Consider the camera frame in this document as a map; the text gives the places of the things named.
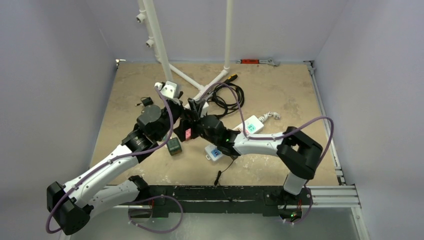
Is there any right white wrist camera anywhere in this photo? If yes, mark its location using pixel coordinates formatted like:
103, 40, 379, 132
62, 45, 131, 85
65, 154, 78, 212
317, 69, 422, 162
184, 102, 210, 117

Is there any green plug adapter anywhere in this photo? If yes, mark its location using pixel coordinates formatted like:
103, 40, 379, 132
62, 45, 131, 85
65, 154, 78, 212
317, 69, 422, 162
166, 137, 183, 156

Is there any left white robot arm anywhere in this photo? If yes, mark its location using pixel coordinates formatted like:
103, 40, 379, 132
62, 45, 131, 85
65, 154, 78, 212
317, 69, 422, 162
45, 98, 207, 236

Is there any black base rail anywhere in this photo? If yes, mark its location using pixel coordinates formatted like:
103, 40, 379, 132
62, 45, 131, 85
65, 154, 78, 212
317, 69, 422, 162
131, 185, 313, 221

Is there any black plug adapter with cable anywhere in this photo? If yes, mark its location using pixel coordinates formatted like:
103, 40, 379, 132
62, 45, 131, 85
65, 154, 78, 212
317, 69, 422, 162
134, 97, 154, 107

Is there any black plug with cable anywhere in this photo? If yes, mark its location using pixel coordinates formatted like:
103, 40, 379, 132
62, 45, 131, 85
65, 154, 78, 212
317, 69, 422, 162
213, 156, 239, 186

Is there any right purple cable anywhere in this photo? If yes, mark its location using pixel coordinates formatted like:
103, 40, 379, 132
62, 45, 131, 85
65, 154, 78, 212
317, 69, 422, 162
198, 82, 335, 226

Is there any red adjustable wrench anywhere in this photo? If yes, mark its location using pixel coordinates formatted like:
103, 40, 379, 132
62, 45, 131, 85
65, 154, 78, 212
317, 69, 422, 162
235, 58, 280, 67

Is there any white blue USB charger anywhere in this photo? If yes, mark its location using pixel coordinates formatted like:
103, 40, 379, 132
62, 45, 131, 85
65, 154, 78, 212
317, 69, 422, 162
210, 148, 223, 161

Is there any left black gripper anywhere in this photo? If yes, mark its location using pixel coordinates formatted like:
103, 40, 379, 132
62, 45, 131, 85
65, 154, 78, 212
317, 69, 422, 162
155, 90, 202, 140

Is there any pink power socket block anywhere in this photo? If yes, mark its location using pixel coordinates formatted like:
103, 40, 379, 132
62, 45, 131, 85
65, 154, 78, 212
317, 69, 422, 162
185, 128, 192, 141

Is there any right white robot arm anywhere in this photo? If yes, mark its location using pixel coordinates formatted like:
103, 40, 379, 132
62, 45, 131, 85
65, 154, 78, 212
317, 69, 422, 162
174, 115, 328, 204

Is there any white power strip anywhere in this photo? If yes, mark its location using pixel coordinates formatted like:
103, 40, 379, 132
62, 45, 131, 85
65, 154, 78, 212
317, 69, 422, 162
203, 111, 282, 163

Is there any coiled black cable bundle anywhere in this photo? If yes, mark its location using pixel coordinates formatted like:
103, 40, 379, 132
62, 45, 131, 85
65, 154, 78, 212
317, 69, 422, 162
210, 83, 246, 117

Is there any white PVC pipe frame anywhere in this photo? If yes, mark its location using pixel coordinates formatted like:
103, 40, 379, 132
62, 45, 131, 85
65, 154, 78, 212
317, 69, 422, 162
136, 0, 234, 99

